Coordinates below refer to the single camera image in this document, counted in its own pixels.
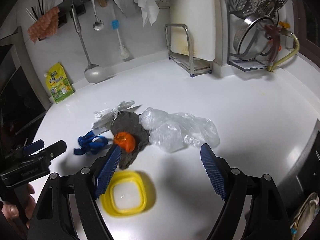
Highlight yellow square plastic lid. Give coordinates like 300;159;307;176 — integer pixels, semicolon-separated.
99;170;157;218

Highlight blue ribbon strap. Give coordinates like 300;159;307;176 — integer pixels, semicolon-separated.
73;130;110;156

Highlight orange mandarin peel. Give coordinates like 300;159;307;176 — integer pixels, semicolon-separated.
113;132;136;153

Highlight white tissue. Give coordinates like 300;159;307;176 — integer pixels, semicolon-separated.
92;100;141;135

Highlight clear plastic bag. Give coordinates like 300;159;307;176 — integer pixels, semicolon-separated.
139;107;220;153

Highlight dark grey rag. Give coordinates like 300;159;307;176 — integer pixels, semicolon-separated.
111;111;150;170

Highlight black kitchen sink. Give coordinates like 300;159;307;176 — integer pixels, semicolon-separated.
277;118;320;205

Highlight person's left hand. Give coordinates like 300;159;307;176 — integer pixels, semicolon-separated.
1;184;36;237

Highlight yellow green seasoning pouch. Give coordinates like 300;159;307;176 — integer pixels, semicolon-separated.
44;63;74;103

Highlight steel spatula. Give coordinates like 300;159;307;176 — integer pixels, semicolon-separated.
71;5;108;84

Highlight dishes in sink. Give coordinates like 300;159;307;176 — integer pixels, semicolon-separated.
291;192;319;239

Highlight steel cutting board rack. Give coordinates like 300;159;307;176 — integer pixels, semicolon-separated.
164;23;213;77

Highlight white blue bottle brush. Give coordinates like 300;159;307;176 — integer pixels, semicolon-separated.
111;7;130;61

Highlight orange dish cloth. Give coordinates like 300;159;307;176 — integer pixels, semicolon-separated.
27;7;60;43

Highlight steel ladle spoon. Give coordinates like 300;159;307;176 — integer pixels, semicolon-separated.
89;0;104;31

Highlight cleaver blade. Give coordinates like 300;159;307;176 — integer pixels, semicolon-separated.
113;0;140;17

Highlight white cutting board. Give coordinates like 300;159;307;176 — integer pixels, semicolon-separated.
170;0;216;61

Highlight white hanging cloth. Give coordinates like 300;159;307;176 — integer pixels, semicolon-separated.
134;0;160;26

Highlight black wire lid rack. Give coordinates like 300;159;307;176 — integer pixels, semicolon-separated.
226;0;276;70

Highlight yellow gas hose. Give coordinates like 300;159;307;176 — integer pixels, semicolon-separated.
266;29;301;73

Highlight red gas valve handle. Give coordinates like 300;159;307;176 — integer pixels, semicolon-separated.
264;24;280;65

